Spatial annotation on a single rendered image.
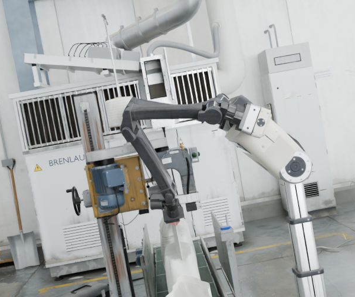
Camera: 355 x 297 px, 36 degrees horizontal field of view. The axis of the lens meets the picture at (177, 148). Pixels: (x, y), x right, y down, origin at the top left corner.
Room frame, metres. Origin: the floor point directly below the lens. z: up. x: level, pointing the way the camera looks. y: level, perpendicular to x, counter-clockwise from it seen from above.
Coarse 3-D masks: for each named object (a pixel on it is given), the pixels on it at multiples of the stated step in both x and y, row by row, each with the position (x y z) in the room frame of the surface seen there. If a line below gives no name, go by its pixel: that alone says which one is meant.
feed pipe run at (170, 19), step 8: (176, 0) 5.53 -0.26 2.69; (184, 0) 5.44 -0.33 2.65; (192, 0) 5.42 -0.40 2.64; (200, 0) 5.49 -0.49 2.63; (168, 8) 5.54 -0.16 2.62; (176, 8) 5.48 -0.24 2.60; (184, 8) 5.45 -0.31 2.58; (192, 8) 5.46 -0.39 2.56; (160, 16) 5.56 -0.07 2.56; (168, 16) 5.53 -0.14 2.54; (176, 16) 5.50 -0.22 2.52; (184, 16) 5.49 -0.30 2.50; (192, 16) 5.54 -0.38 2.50; (160, 24) 5.58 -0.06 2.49; (168, 24) 5.56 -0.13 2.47; (176, 24) 5.56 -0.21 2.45; (192, 56) 6.52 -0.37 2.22
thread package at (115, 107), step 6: (108, 102) 3.02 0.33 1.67; (114, 102) 3.00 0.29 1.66; (120, 102) 3.00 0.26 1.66; (126, 102) 3.01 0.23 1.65; (108, 108) 3.03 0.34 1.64; (114, 108) 3.00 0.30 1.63; (120, 108) 2.99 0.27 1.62; (108, 114) 3.04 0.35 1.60; (114, 114) 3.00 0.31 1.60; (120, 114) 2.99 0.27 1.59; (108, 120) 3.05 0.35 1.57; (114, 120) 3.00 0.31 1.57; (120, 120) 2.99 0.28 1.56; (114, 126) 3.01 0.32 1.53; (120, 126) 3.07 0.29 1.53
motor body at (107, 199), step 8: (96, 168) 3.00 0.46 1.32; (104, 168) 3.00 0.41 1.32; (112, 168) 3.01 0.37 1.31; (96, 176) 3.01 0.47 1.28; (96, 184) 3.02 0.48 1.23; (96, 192) 3.03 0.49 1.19; (104, 192) 3.00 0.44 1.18; (112, 192) 3.00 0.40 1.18; (120, 192) 3.02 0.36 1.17; (104, 200) 2.99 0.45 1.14; (112, 200) 2.99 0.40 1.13; (120, 200) 3.01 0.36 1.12; (104, 208) 3.00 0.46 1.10; (112, 208) 2.99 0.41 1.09
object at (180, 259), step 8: (176, 232) 2.75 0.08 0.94; (176, 240) 2.81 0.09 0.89; (168, 248) 3.00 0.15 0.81; (176, 248) 2.87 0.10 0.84; (184, 248) 2.91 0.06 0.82; (192, 248) 2.97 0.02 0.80; (168, 256) 2.81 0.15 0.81; (176, 256) 2.77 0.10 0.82; (184, 256) 2.73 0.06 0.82; (192, 256) 2.79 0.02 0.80; (168, 264) 2.79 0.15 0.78; (176, 264) 2.74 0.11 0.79; (184, 264) 2.74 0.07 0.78; (192, 264) 2.74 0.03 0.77; (168, 272) 2.78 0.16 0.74; (176, 272) 2.73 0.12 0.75; (184, 272) 2.73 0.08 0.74; (192, 272) 2.73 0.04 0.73; (168, 280) 2.79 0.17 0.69; (176, 280) 2.72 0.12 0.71; (168, 288) 2.87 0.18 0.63
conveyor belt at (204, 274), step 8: (160, 248) 4.92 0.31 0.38; (160, 256) 4.61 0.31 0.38; (200, 256) 4.37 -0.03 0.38; (160, 264) 4.36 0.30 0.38; (200, 264) 4.15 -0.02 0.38; (160, 272) 4.12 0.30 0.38; (200, 272) 3.93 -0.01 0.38; (208, 272) 3.89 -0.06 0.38; (160, 280) 3.90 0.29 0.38; (208, 280) 3.70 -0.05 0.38; (160, 288) 3.72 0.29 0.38; (160, 296) 3.54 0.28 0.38; (216, 296) 3.34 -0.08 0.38
